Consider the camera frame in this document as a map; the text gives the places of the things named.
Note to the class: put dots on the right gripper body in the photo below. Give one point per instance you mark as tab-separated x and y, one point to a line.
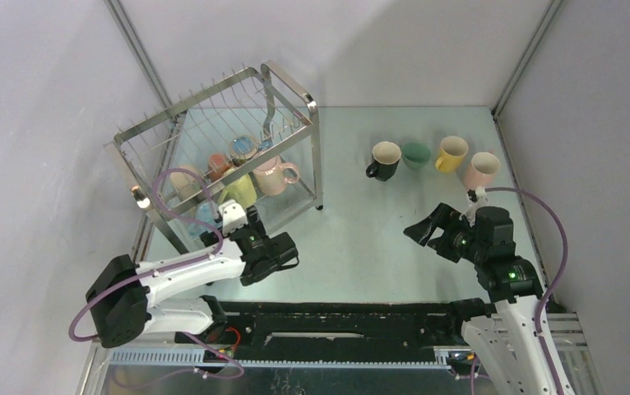
457	240

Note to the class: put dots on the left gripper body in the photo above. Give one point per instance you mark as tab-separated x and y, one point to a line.
253	222

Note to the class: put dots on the pink faceted mug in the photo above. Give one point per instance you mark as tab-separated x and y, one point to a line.
481	171

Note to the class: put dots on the mint green mug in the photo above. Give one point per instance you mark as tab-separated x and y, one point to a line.
415	155

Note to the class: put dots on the yellow mug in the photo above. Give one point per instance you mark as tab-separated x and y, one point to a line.
452	152

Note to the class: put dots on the light blue mug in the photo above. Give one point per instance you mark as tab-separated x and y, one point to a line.
208	215

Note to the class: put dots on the black mug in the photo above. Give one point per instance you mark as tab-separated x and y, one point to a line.
386	157

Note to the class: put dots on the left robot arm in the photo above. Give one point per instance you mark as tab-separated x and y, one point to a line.
129	299

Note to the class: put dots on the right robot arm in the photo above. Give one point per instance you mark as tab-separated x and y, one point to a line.
527	361

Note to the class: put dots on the steel two-tier dish rack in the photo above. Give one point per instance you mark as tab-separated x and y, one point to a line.
264	102

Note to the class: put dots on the yellow-green mug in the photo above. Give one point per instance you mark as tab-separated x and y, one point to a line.
242	190

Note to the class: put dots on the large pink mug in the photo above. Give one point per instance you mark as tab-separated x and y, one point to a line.
275	175

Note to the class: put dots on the orange-red cup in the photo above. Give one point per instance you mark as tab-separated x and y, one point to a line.
218	164

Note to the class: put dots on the cream decorated mug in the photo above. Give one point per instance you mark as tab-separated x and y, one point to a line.
185	185

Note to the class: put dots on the blue-rimmed cup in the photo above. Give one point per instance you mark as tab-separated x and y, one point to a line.
245	147

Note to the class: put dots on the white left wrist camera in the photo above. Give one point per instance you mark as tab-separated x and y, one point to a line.
233	216

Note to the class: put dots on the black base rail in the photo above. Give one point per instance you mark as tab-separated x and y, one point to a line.
291	333

